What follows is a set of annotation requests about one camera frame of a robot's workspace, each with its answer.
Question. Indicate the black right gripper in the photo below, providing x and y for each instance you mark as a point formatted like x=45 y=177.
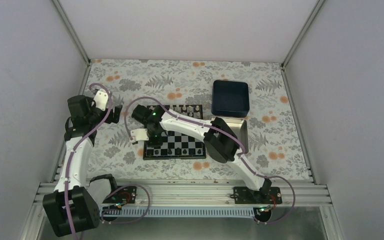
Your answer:
x=158 y=142

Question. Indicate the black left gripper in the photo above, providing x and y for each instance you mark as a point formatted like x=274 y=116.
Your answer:
x=115 y=119

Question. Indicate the black chess piece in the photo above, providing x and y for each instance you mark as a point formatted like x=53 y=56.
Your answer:
x=178 y=151

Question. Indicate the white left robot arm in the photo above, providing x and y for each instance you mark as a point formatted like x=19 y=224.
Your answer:
x=74 y=204

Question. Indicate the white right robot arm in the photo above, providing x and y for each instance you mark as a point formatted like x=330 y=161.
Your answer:
x=221 y=143

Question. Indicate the white chess piece row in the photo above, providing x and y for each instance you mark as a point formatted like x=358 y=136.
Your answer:
x=192 y=110

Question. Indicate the black white chessboard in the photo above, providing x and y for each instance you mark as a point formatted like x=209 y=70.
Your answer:
x=191 y=148

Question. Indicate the metal tin tray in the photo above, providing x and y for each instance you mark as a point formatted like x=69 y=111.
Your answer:
x=240 y=128

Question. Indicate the dark blue tin lid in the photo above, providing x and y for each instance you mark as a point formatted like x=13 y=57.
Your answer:
x=230 y=99

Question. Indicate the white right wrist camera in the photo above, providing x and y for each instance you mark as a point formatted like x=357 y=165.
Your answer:
x=139 y=134

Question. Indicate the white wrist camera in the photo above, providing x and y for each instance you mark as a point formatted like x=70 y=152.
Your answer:
x=139 y=134
x=101 y=99

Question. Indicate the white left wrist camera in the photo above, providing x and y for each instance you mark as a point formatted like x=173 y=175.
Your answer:
x=101 y=99

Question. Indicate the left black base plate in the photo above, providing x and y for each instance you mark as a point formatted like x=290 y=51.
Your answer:
x=127 y=195

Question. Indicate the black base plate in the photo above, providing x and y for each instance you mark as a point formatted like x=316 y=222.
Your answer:
x=127 y=195
x=244 y=196

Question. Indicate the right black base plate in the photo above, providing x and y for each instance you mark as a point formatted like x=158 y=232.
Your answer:
x=244 y=196

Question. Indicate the aluminium rail frame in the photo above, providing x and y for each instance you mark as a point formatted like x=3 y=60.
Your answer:
x=216 y=193

